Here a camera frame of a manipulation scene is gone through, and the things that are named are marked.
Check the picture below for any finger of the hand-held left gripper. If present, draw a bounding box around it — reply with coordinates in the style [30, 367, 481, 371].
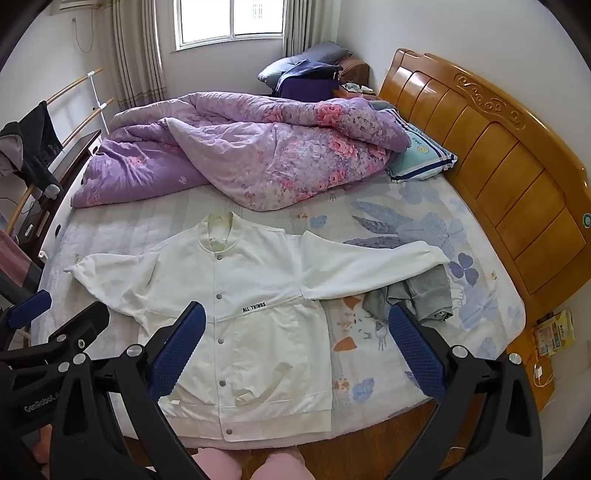
[9, 302, 110, 374]
[0, 290, 52, 352]

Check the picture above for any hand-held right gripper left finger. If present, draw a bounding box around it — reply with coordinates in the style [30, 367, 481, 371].
[48, 301, 208, 480]

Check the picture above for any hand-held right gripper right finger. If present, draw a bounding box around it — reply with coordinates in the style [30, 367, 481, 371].
[387, 305, 543, 480]

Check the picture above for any white snap-button jacket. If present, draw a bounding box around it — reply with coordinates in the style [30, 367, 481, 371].
[64, 211, 451, 444]

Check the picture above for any wooden bar clothes rack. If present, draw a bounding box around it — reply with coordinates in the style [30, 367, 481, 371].
[7, 68, 115, 232]

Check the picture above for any pink cloth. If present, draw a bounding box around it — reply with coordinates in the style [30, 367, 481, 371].
[0, 228, 44, 291]

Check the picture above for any grey crumpled garment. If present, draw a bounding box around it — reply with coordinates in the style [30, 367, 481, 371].
[362, 272, 455, 324]

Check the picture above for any person's left leg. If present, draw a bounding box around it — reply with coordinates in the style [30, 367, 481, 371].
[191, 447, 243, 480]

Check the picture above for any person's leg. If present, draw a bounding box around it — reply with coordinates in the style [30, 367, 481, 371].
[191, 447, 243, 480]
[252, 450, 305, 480]

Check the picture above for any wooden nightstand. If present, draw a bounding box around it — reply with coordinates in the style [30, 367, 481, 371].
[505, 318, 561, 411]

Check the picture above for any floral bed sheet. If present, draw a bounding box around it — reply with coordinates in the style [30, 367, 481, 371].
[30, 171, 527, 455]

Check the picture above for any yellow packet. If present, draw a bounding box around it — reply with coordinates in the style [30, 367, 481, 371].
[533, 308, 578, 358]

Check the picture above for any person's right leg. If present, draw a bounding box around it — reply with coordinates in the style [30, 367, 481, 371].
[252, 450, 305, 480]

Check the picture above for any black flat screen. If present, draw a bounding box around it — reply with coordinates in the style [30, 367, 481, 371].
[46, 129, 102, 185]

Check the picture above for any dark hanging jacket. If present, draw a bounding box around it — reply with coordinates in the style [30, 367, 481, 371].
[0, 99, 63, 199]

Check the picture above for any wooden headboard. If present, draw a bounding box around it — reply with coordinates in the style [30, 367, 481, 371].
[379, 47, 591, 296]

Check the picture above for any teal striped pillow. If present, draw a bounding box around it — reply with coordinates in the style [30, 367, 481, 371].
[369, 104, 459, 182]

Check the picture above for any purple floral quilt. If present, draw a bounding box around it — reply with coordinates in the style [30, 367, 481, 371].
[70, 91, 413, 213]

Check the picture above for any striped beige curtain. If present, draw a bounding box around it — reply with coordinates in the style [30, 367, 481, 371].
[108, 0, 167, 112]
[281, 0, 324, 58]

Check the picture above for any brown pillow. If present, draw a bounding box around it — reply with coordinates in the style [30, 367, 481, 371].
[339, 58, 372, 86]

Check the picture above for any purple folded cloth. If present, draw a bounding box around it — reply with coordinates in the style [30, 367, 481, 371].
[274, 62, 345, 100]

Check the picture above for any air conditioner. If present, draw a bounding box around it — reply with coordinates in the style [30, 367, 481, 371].
[44, 0, 100, 14]

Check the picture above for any window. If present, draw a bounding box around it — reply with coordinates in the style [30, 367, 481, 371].
[173, 0, 287, 51]

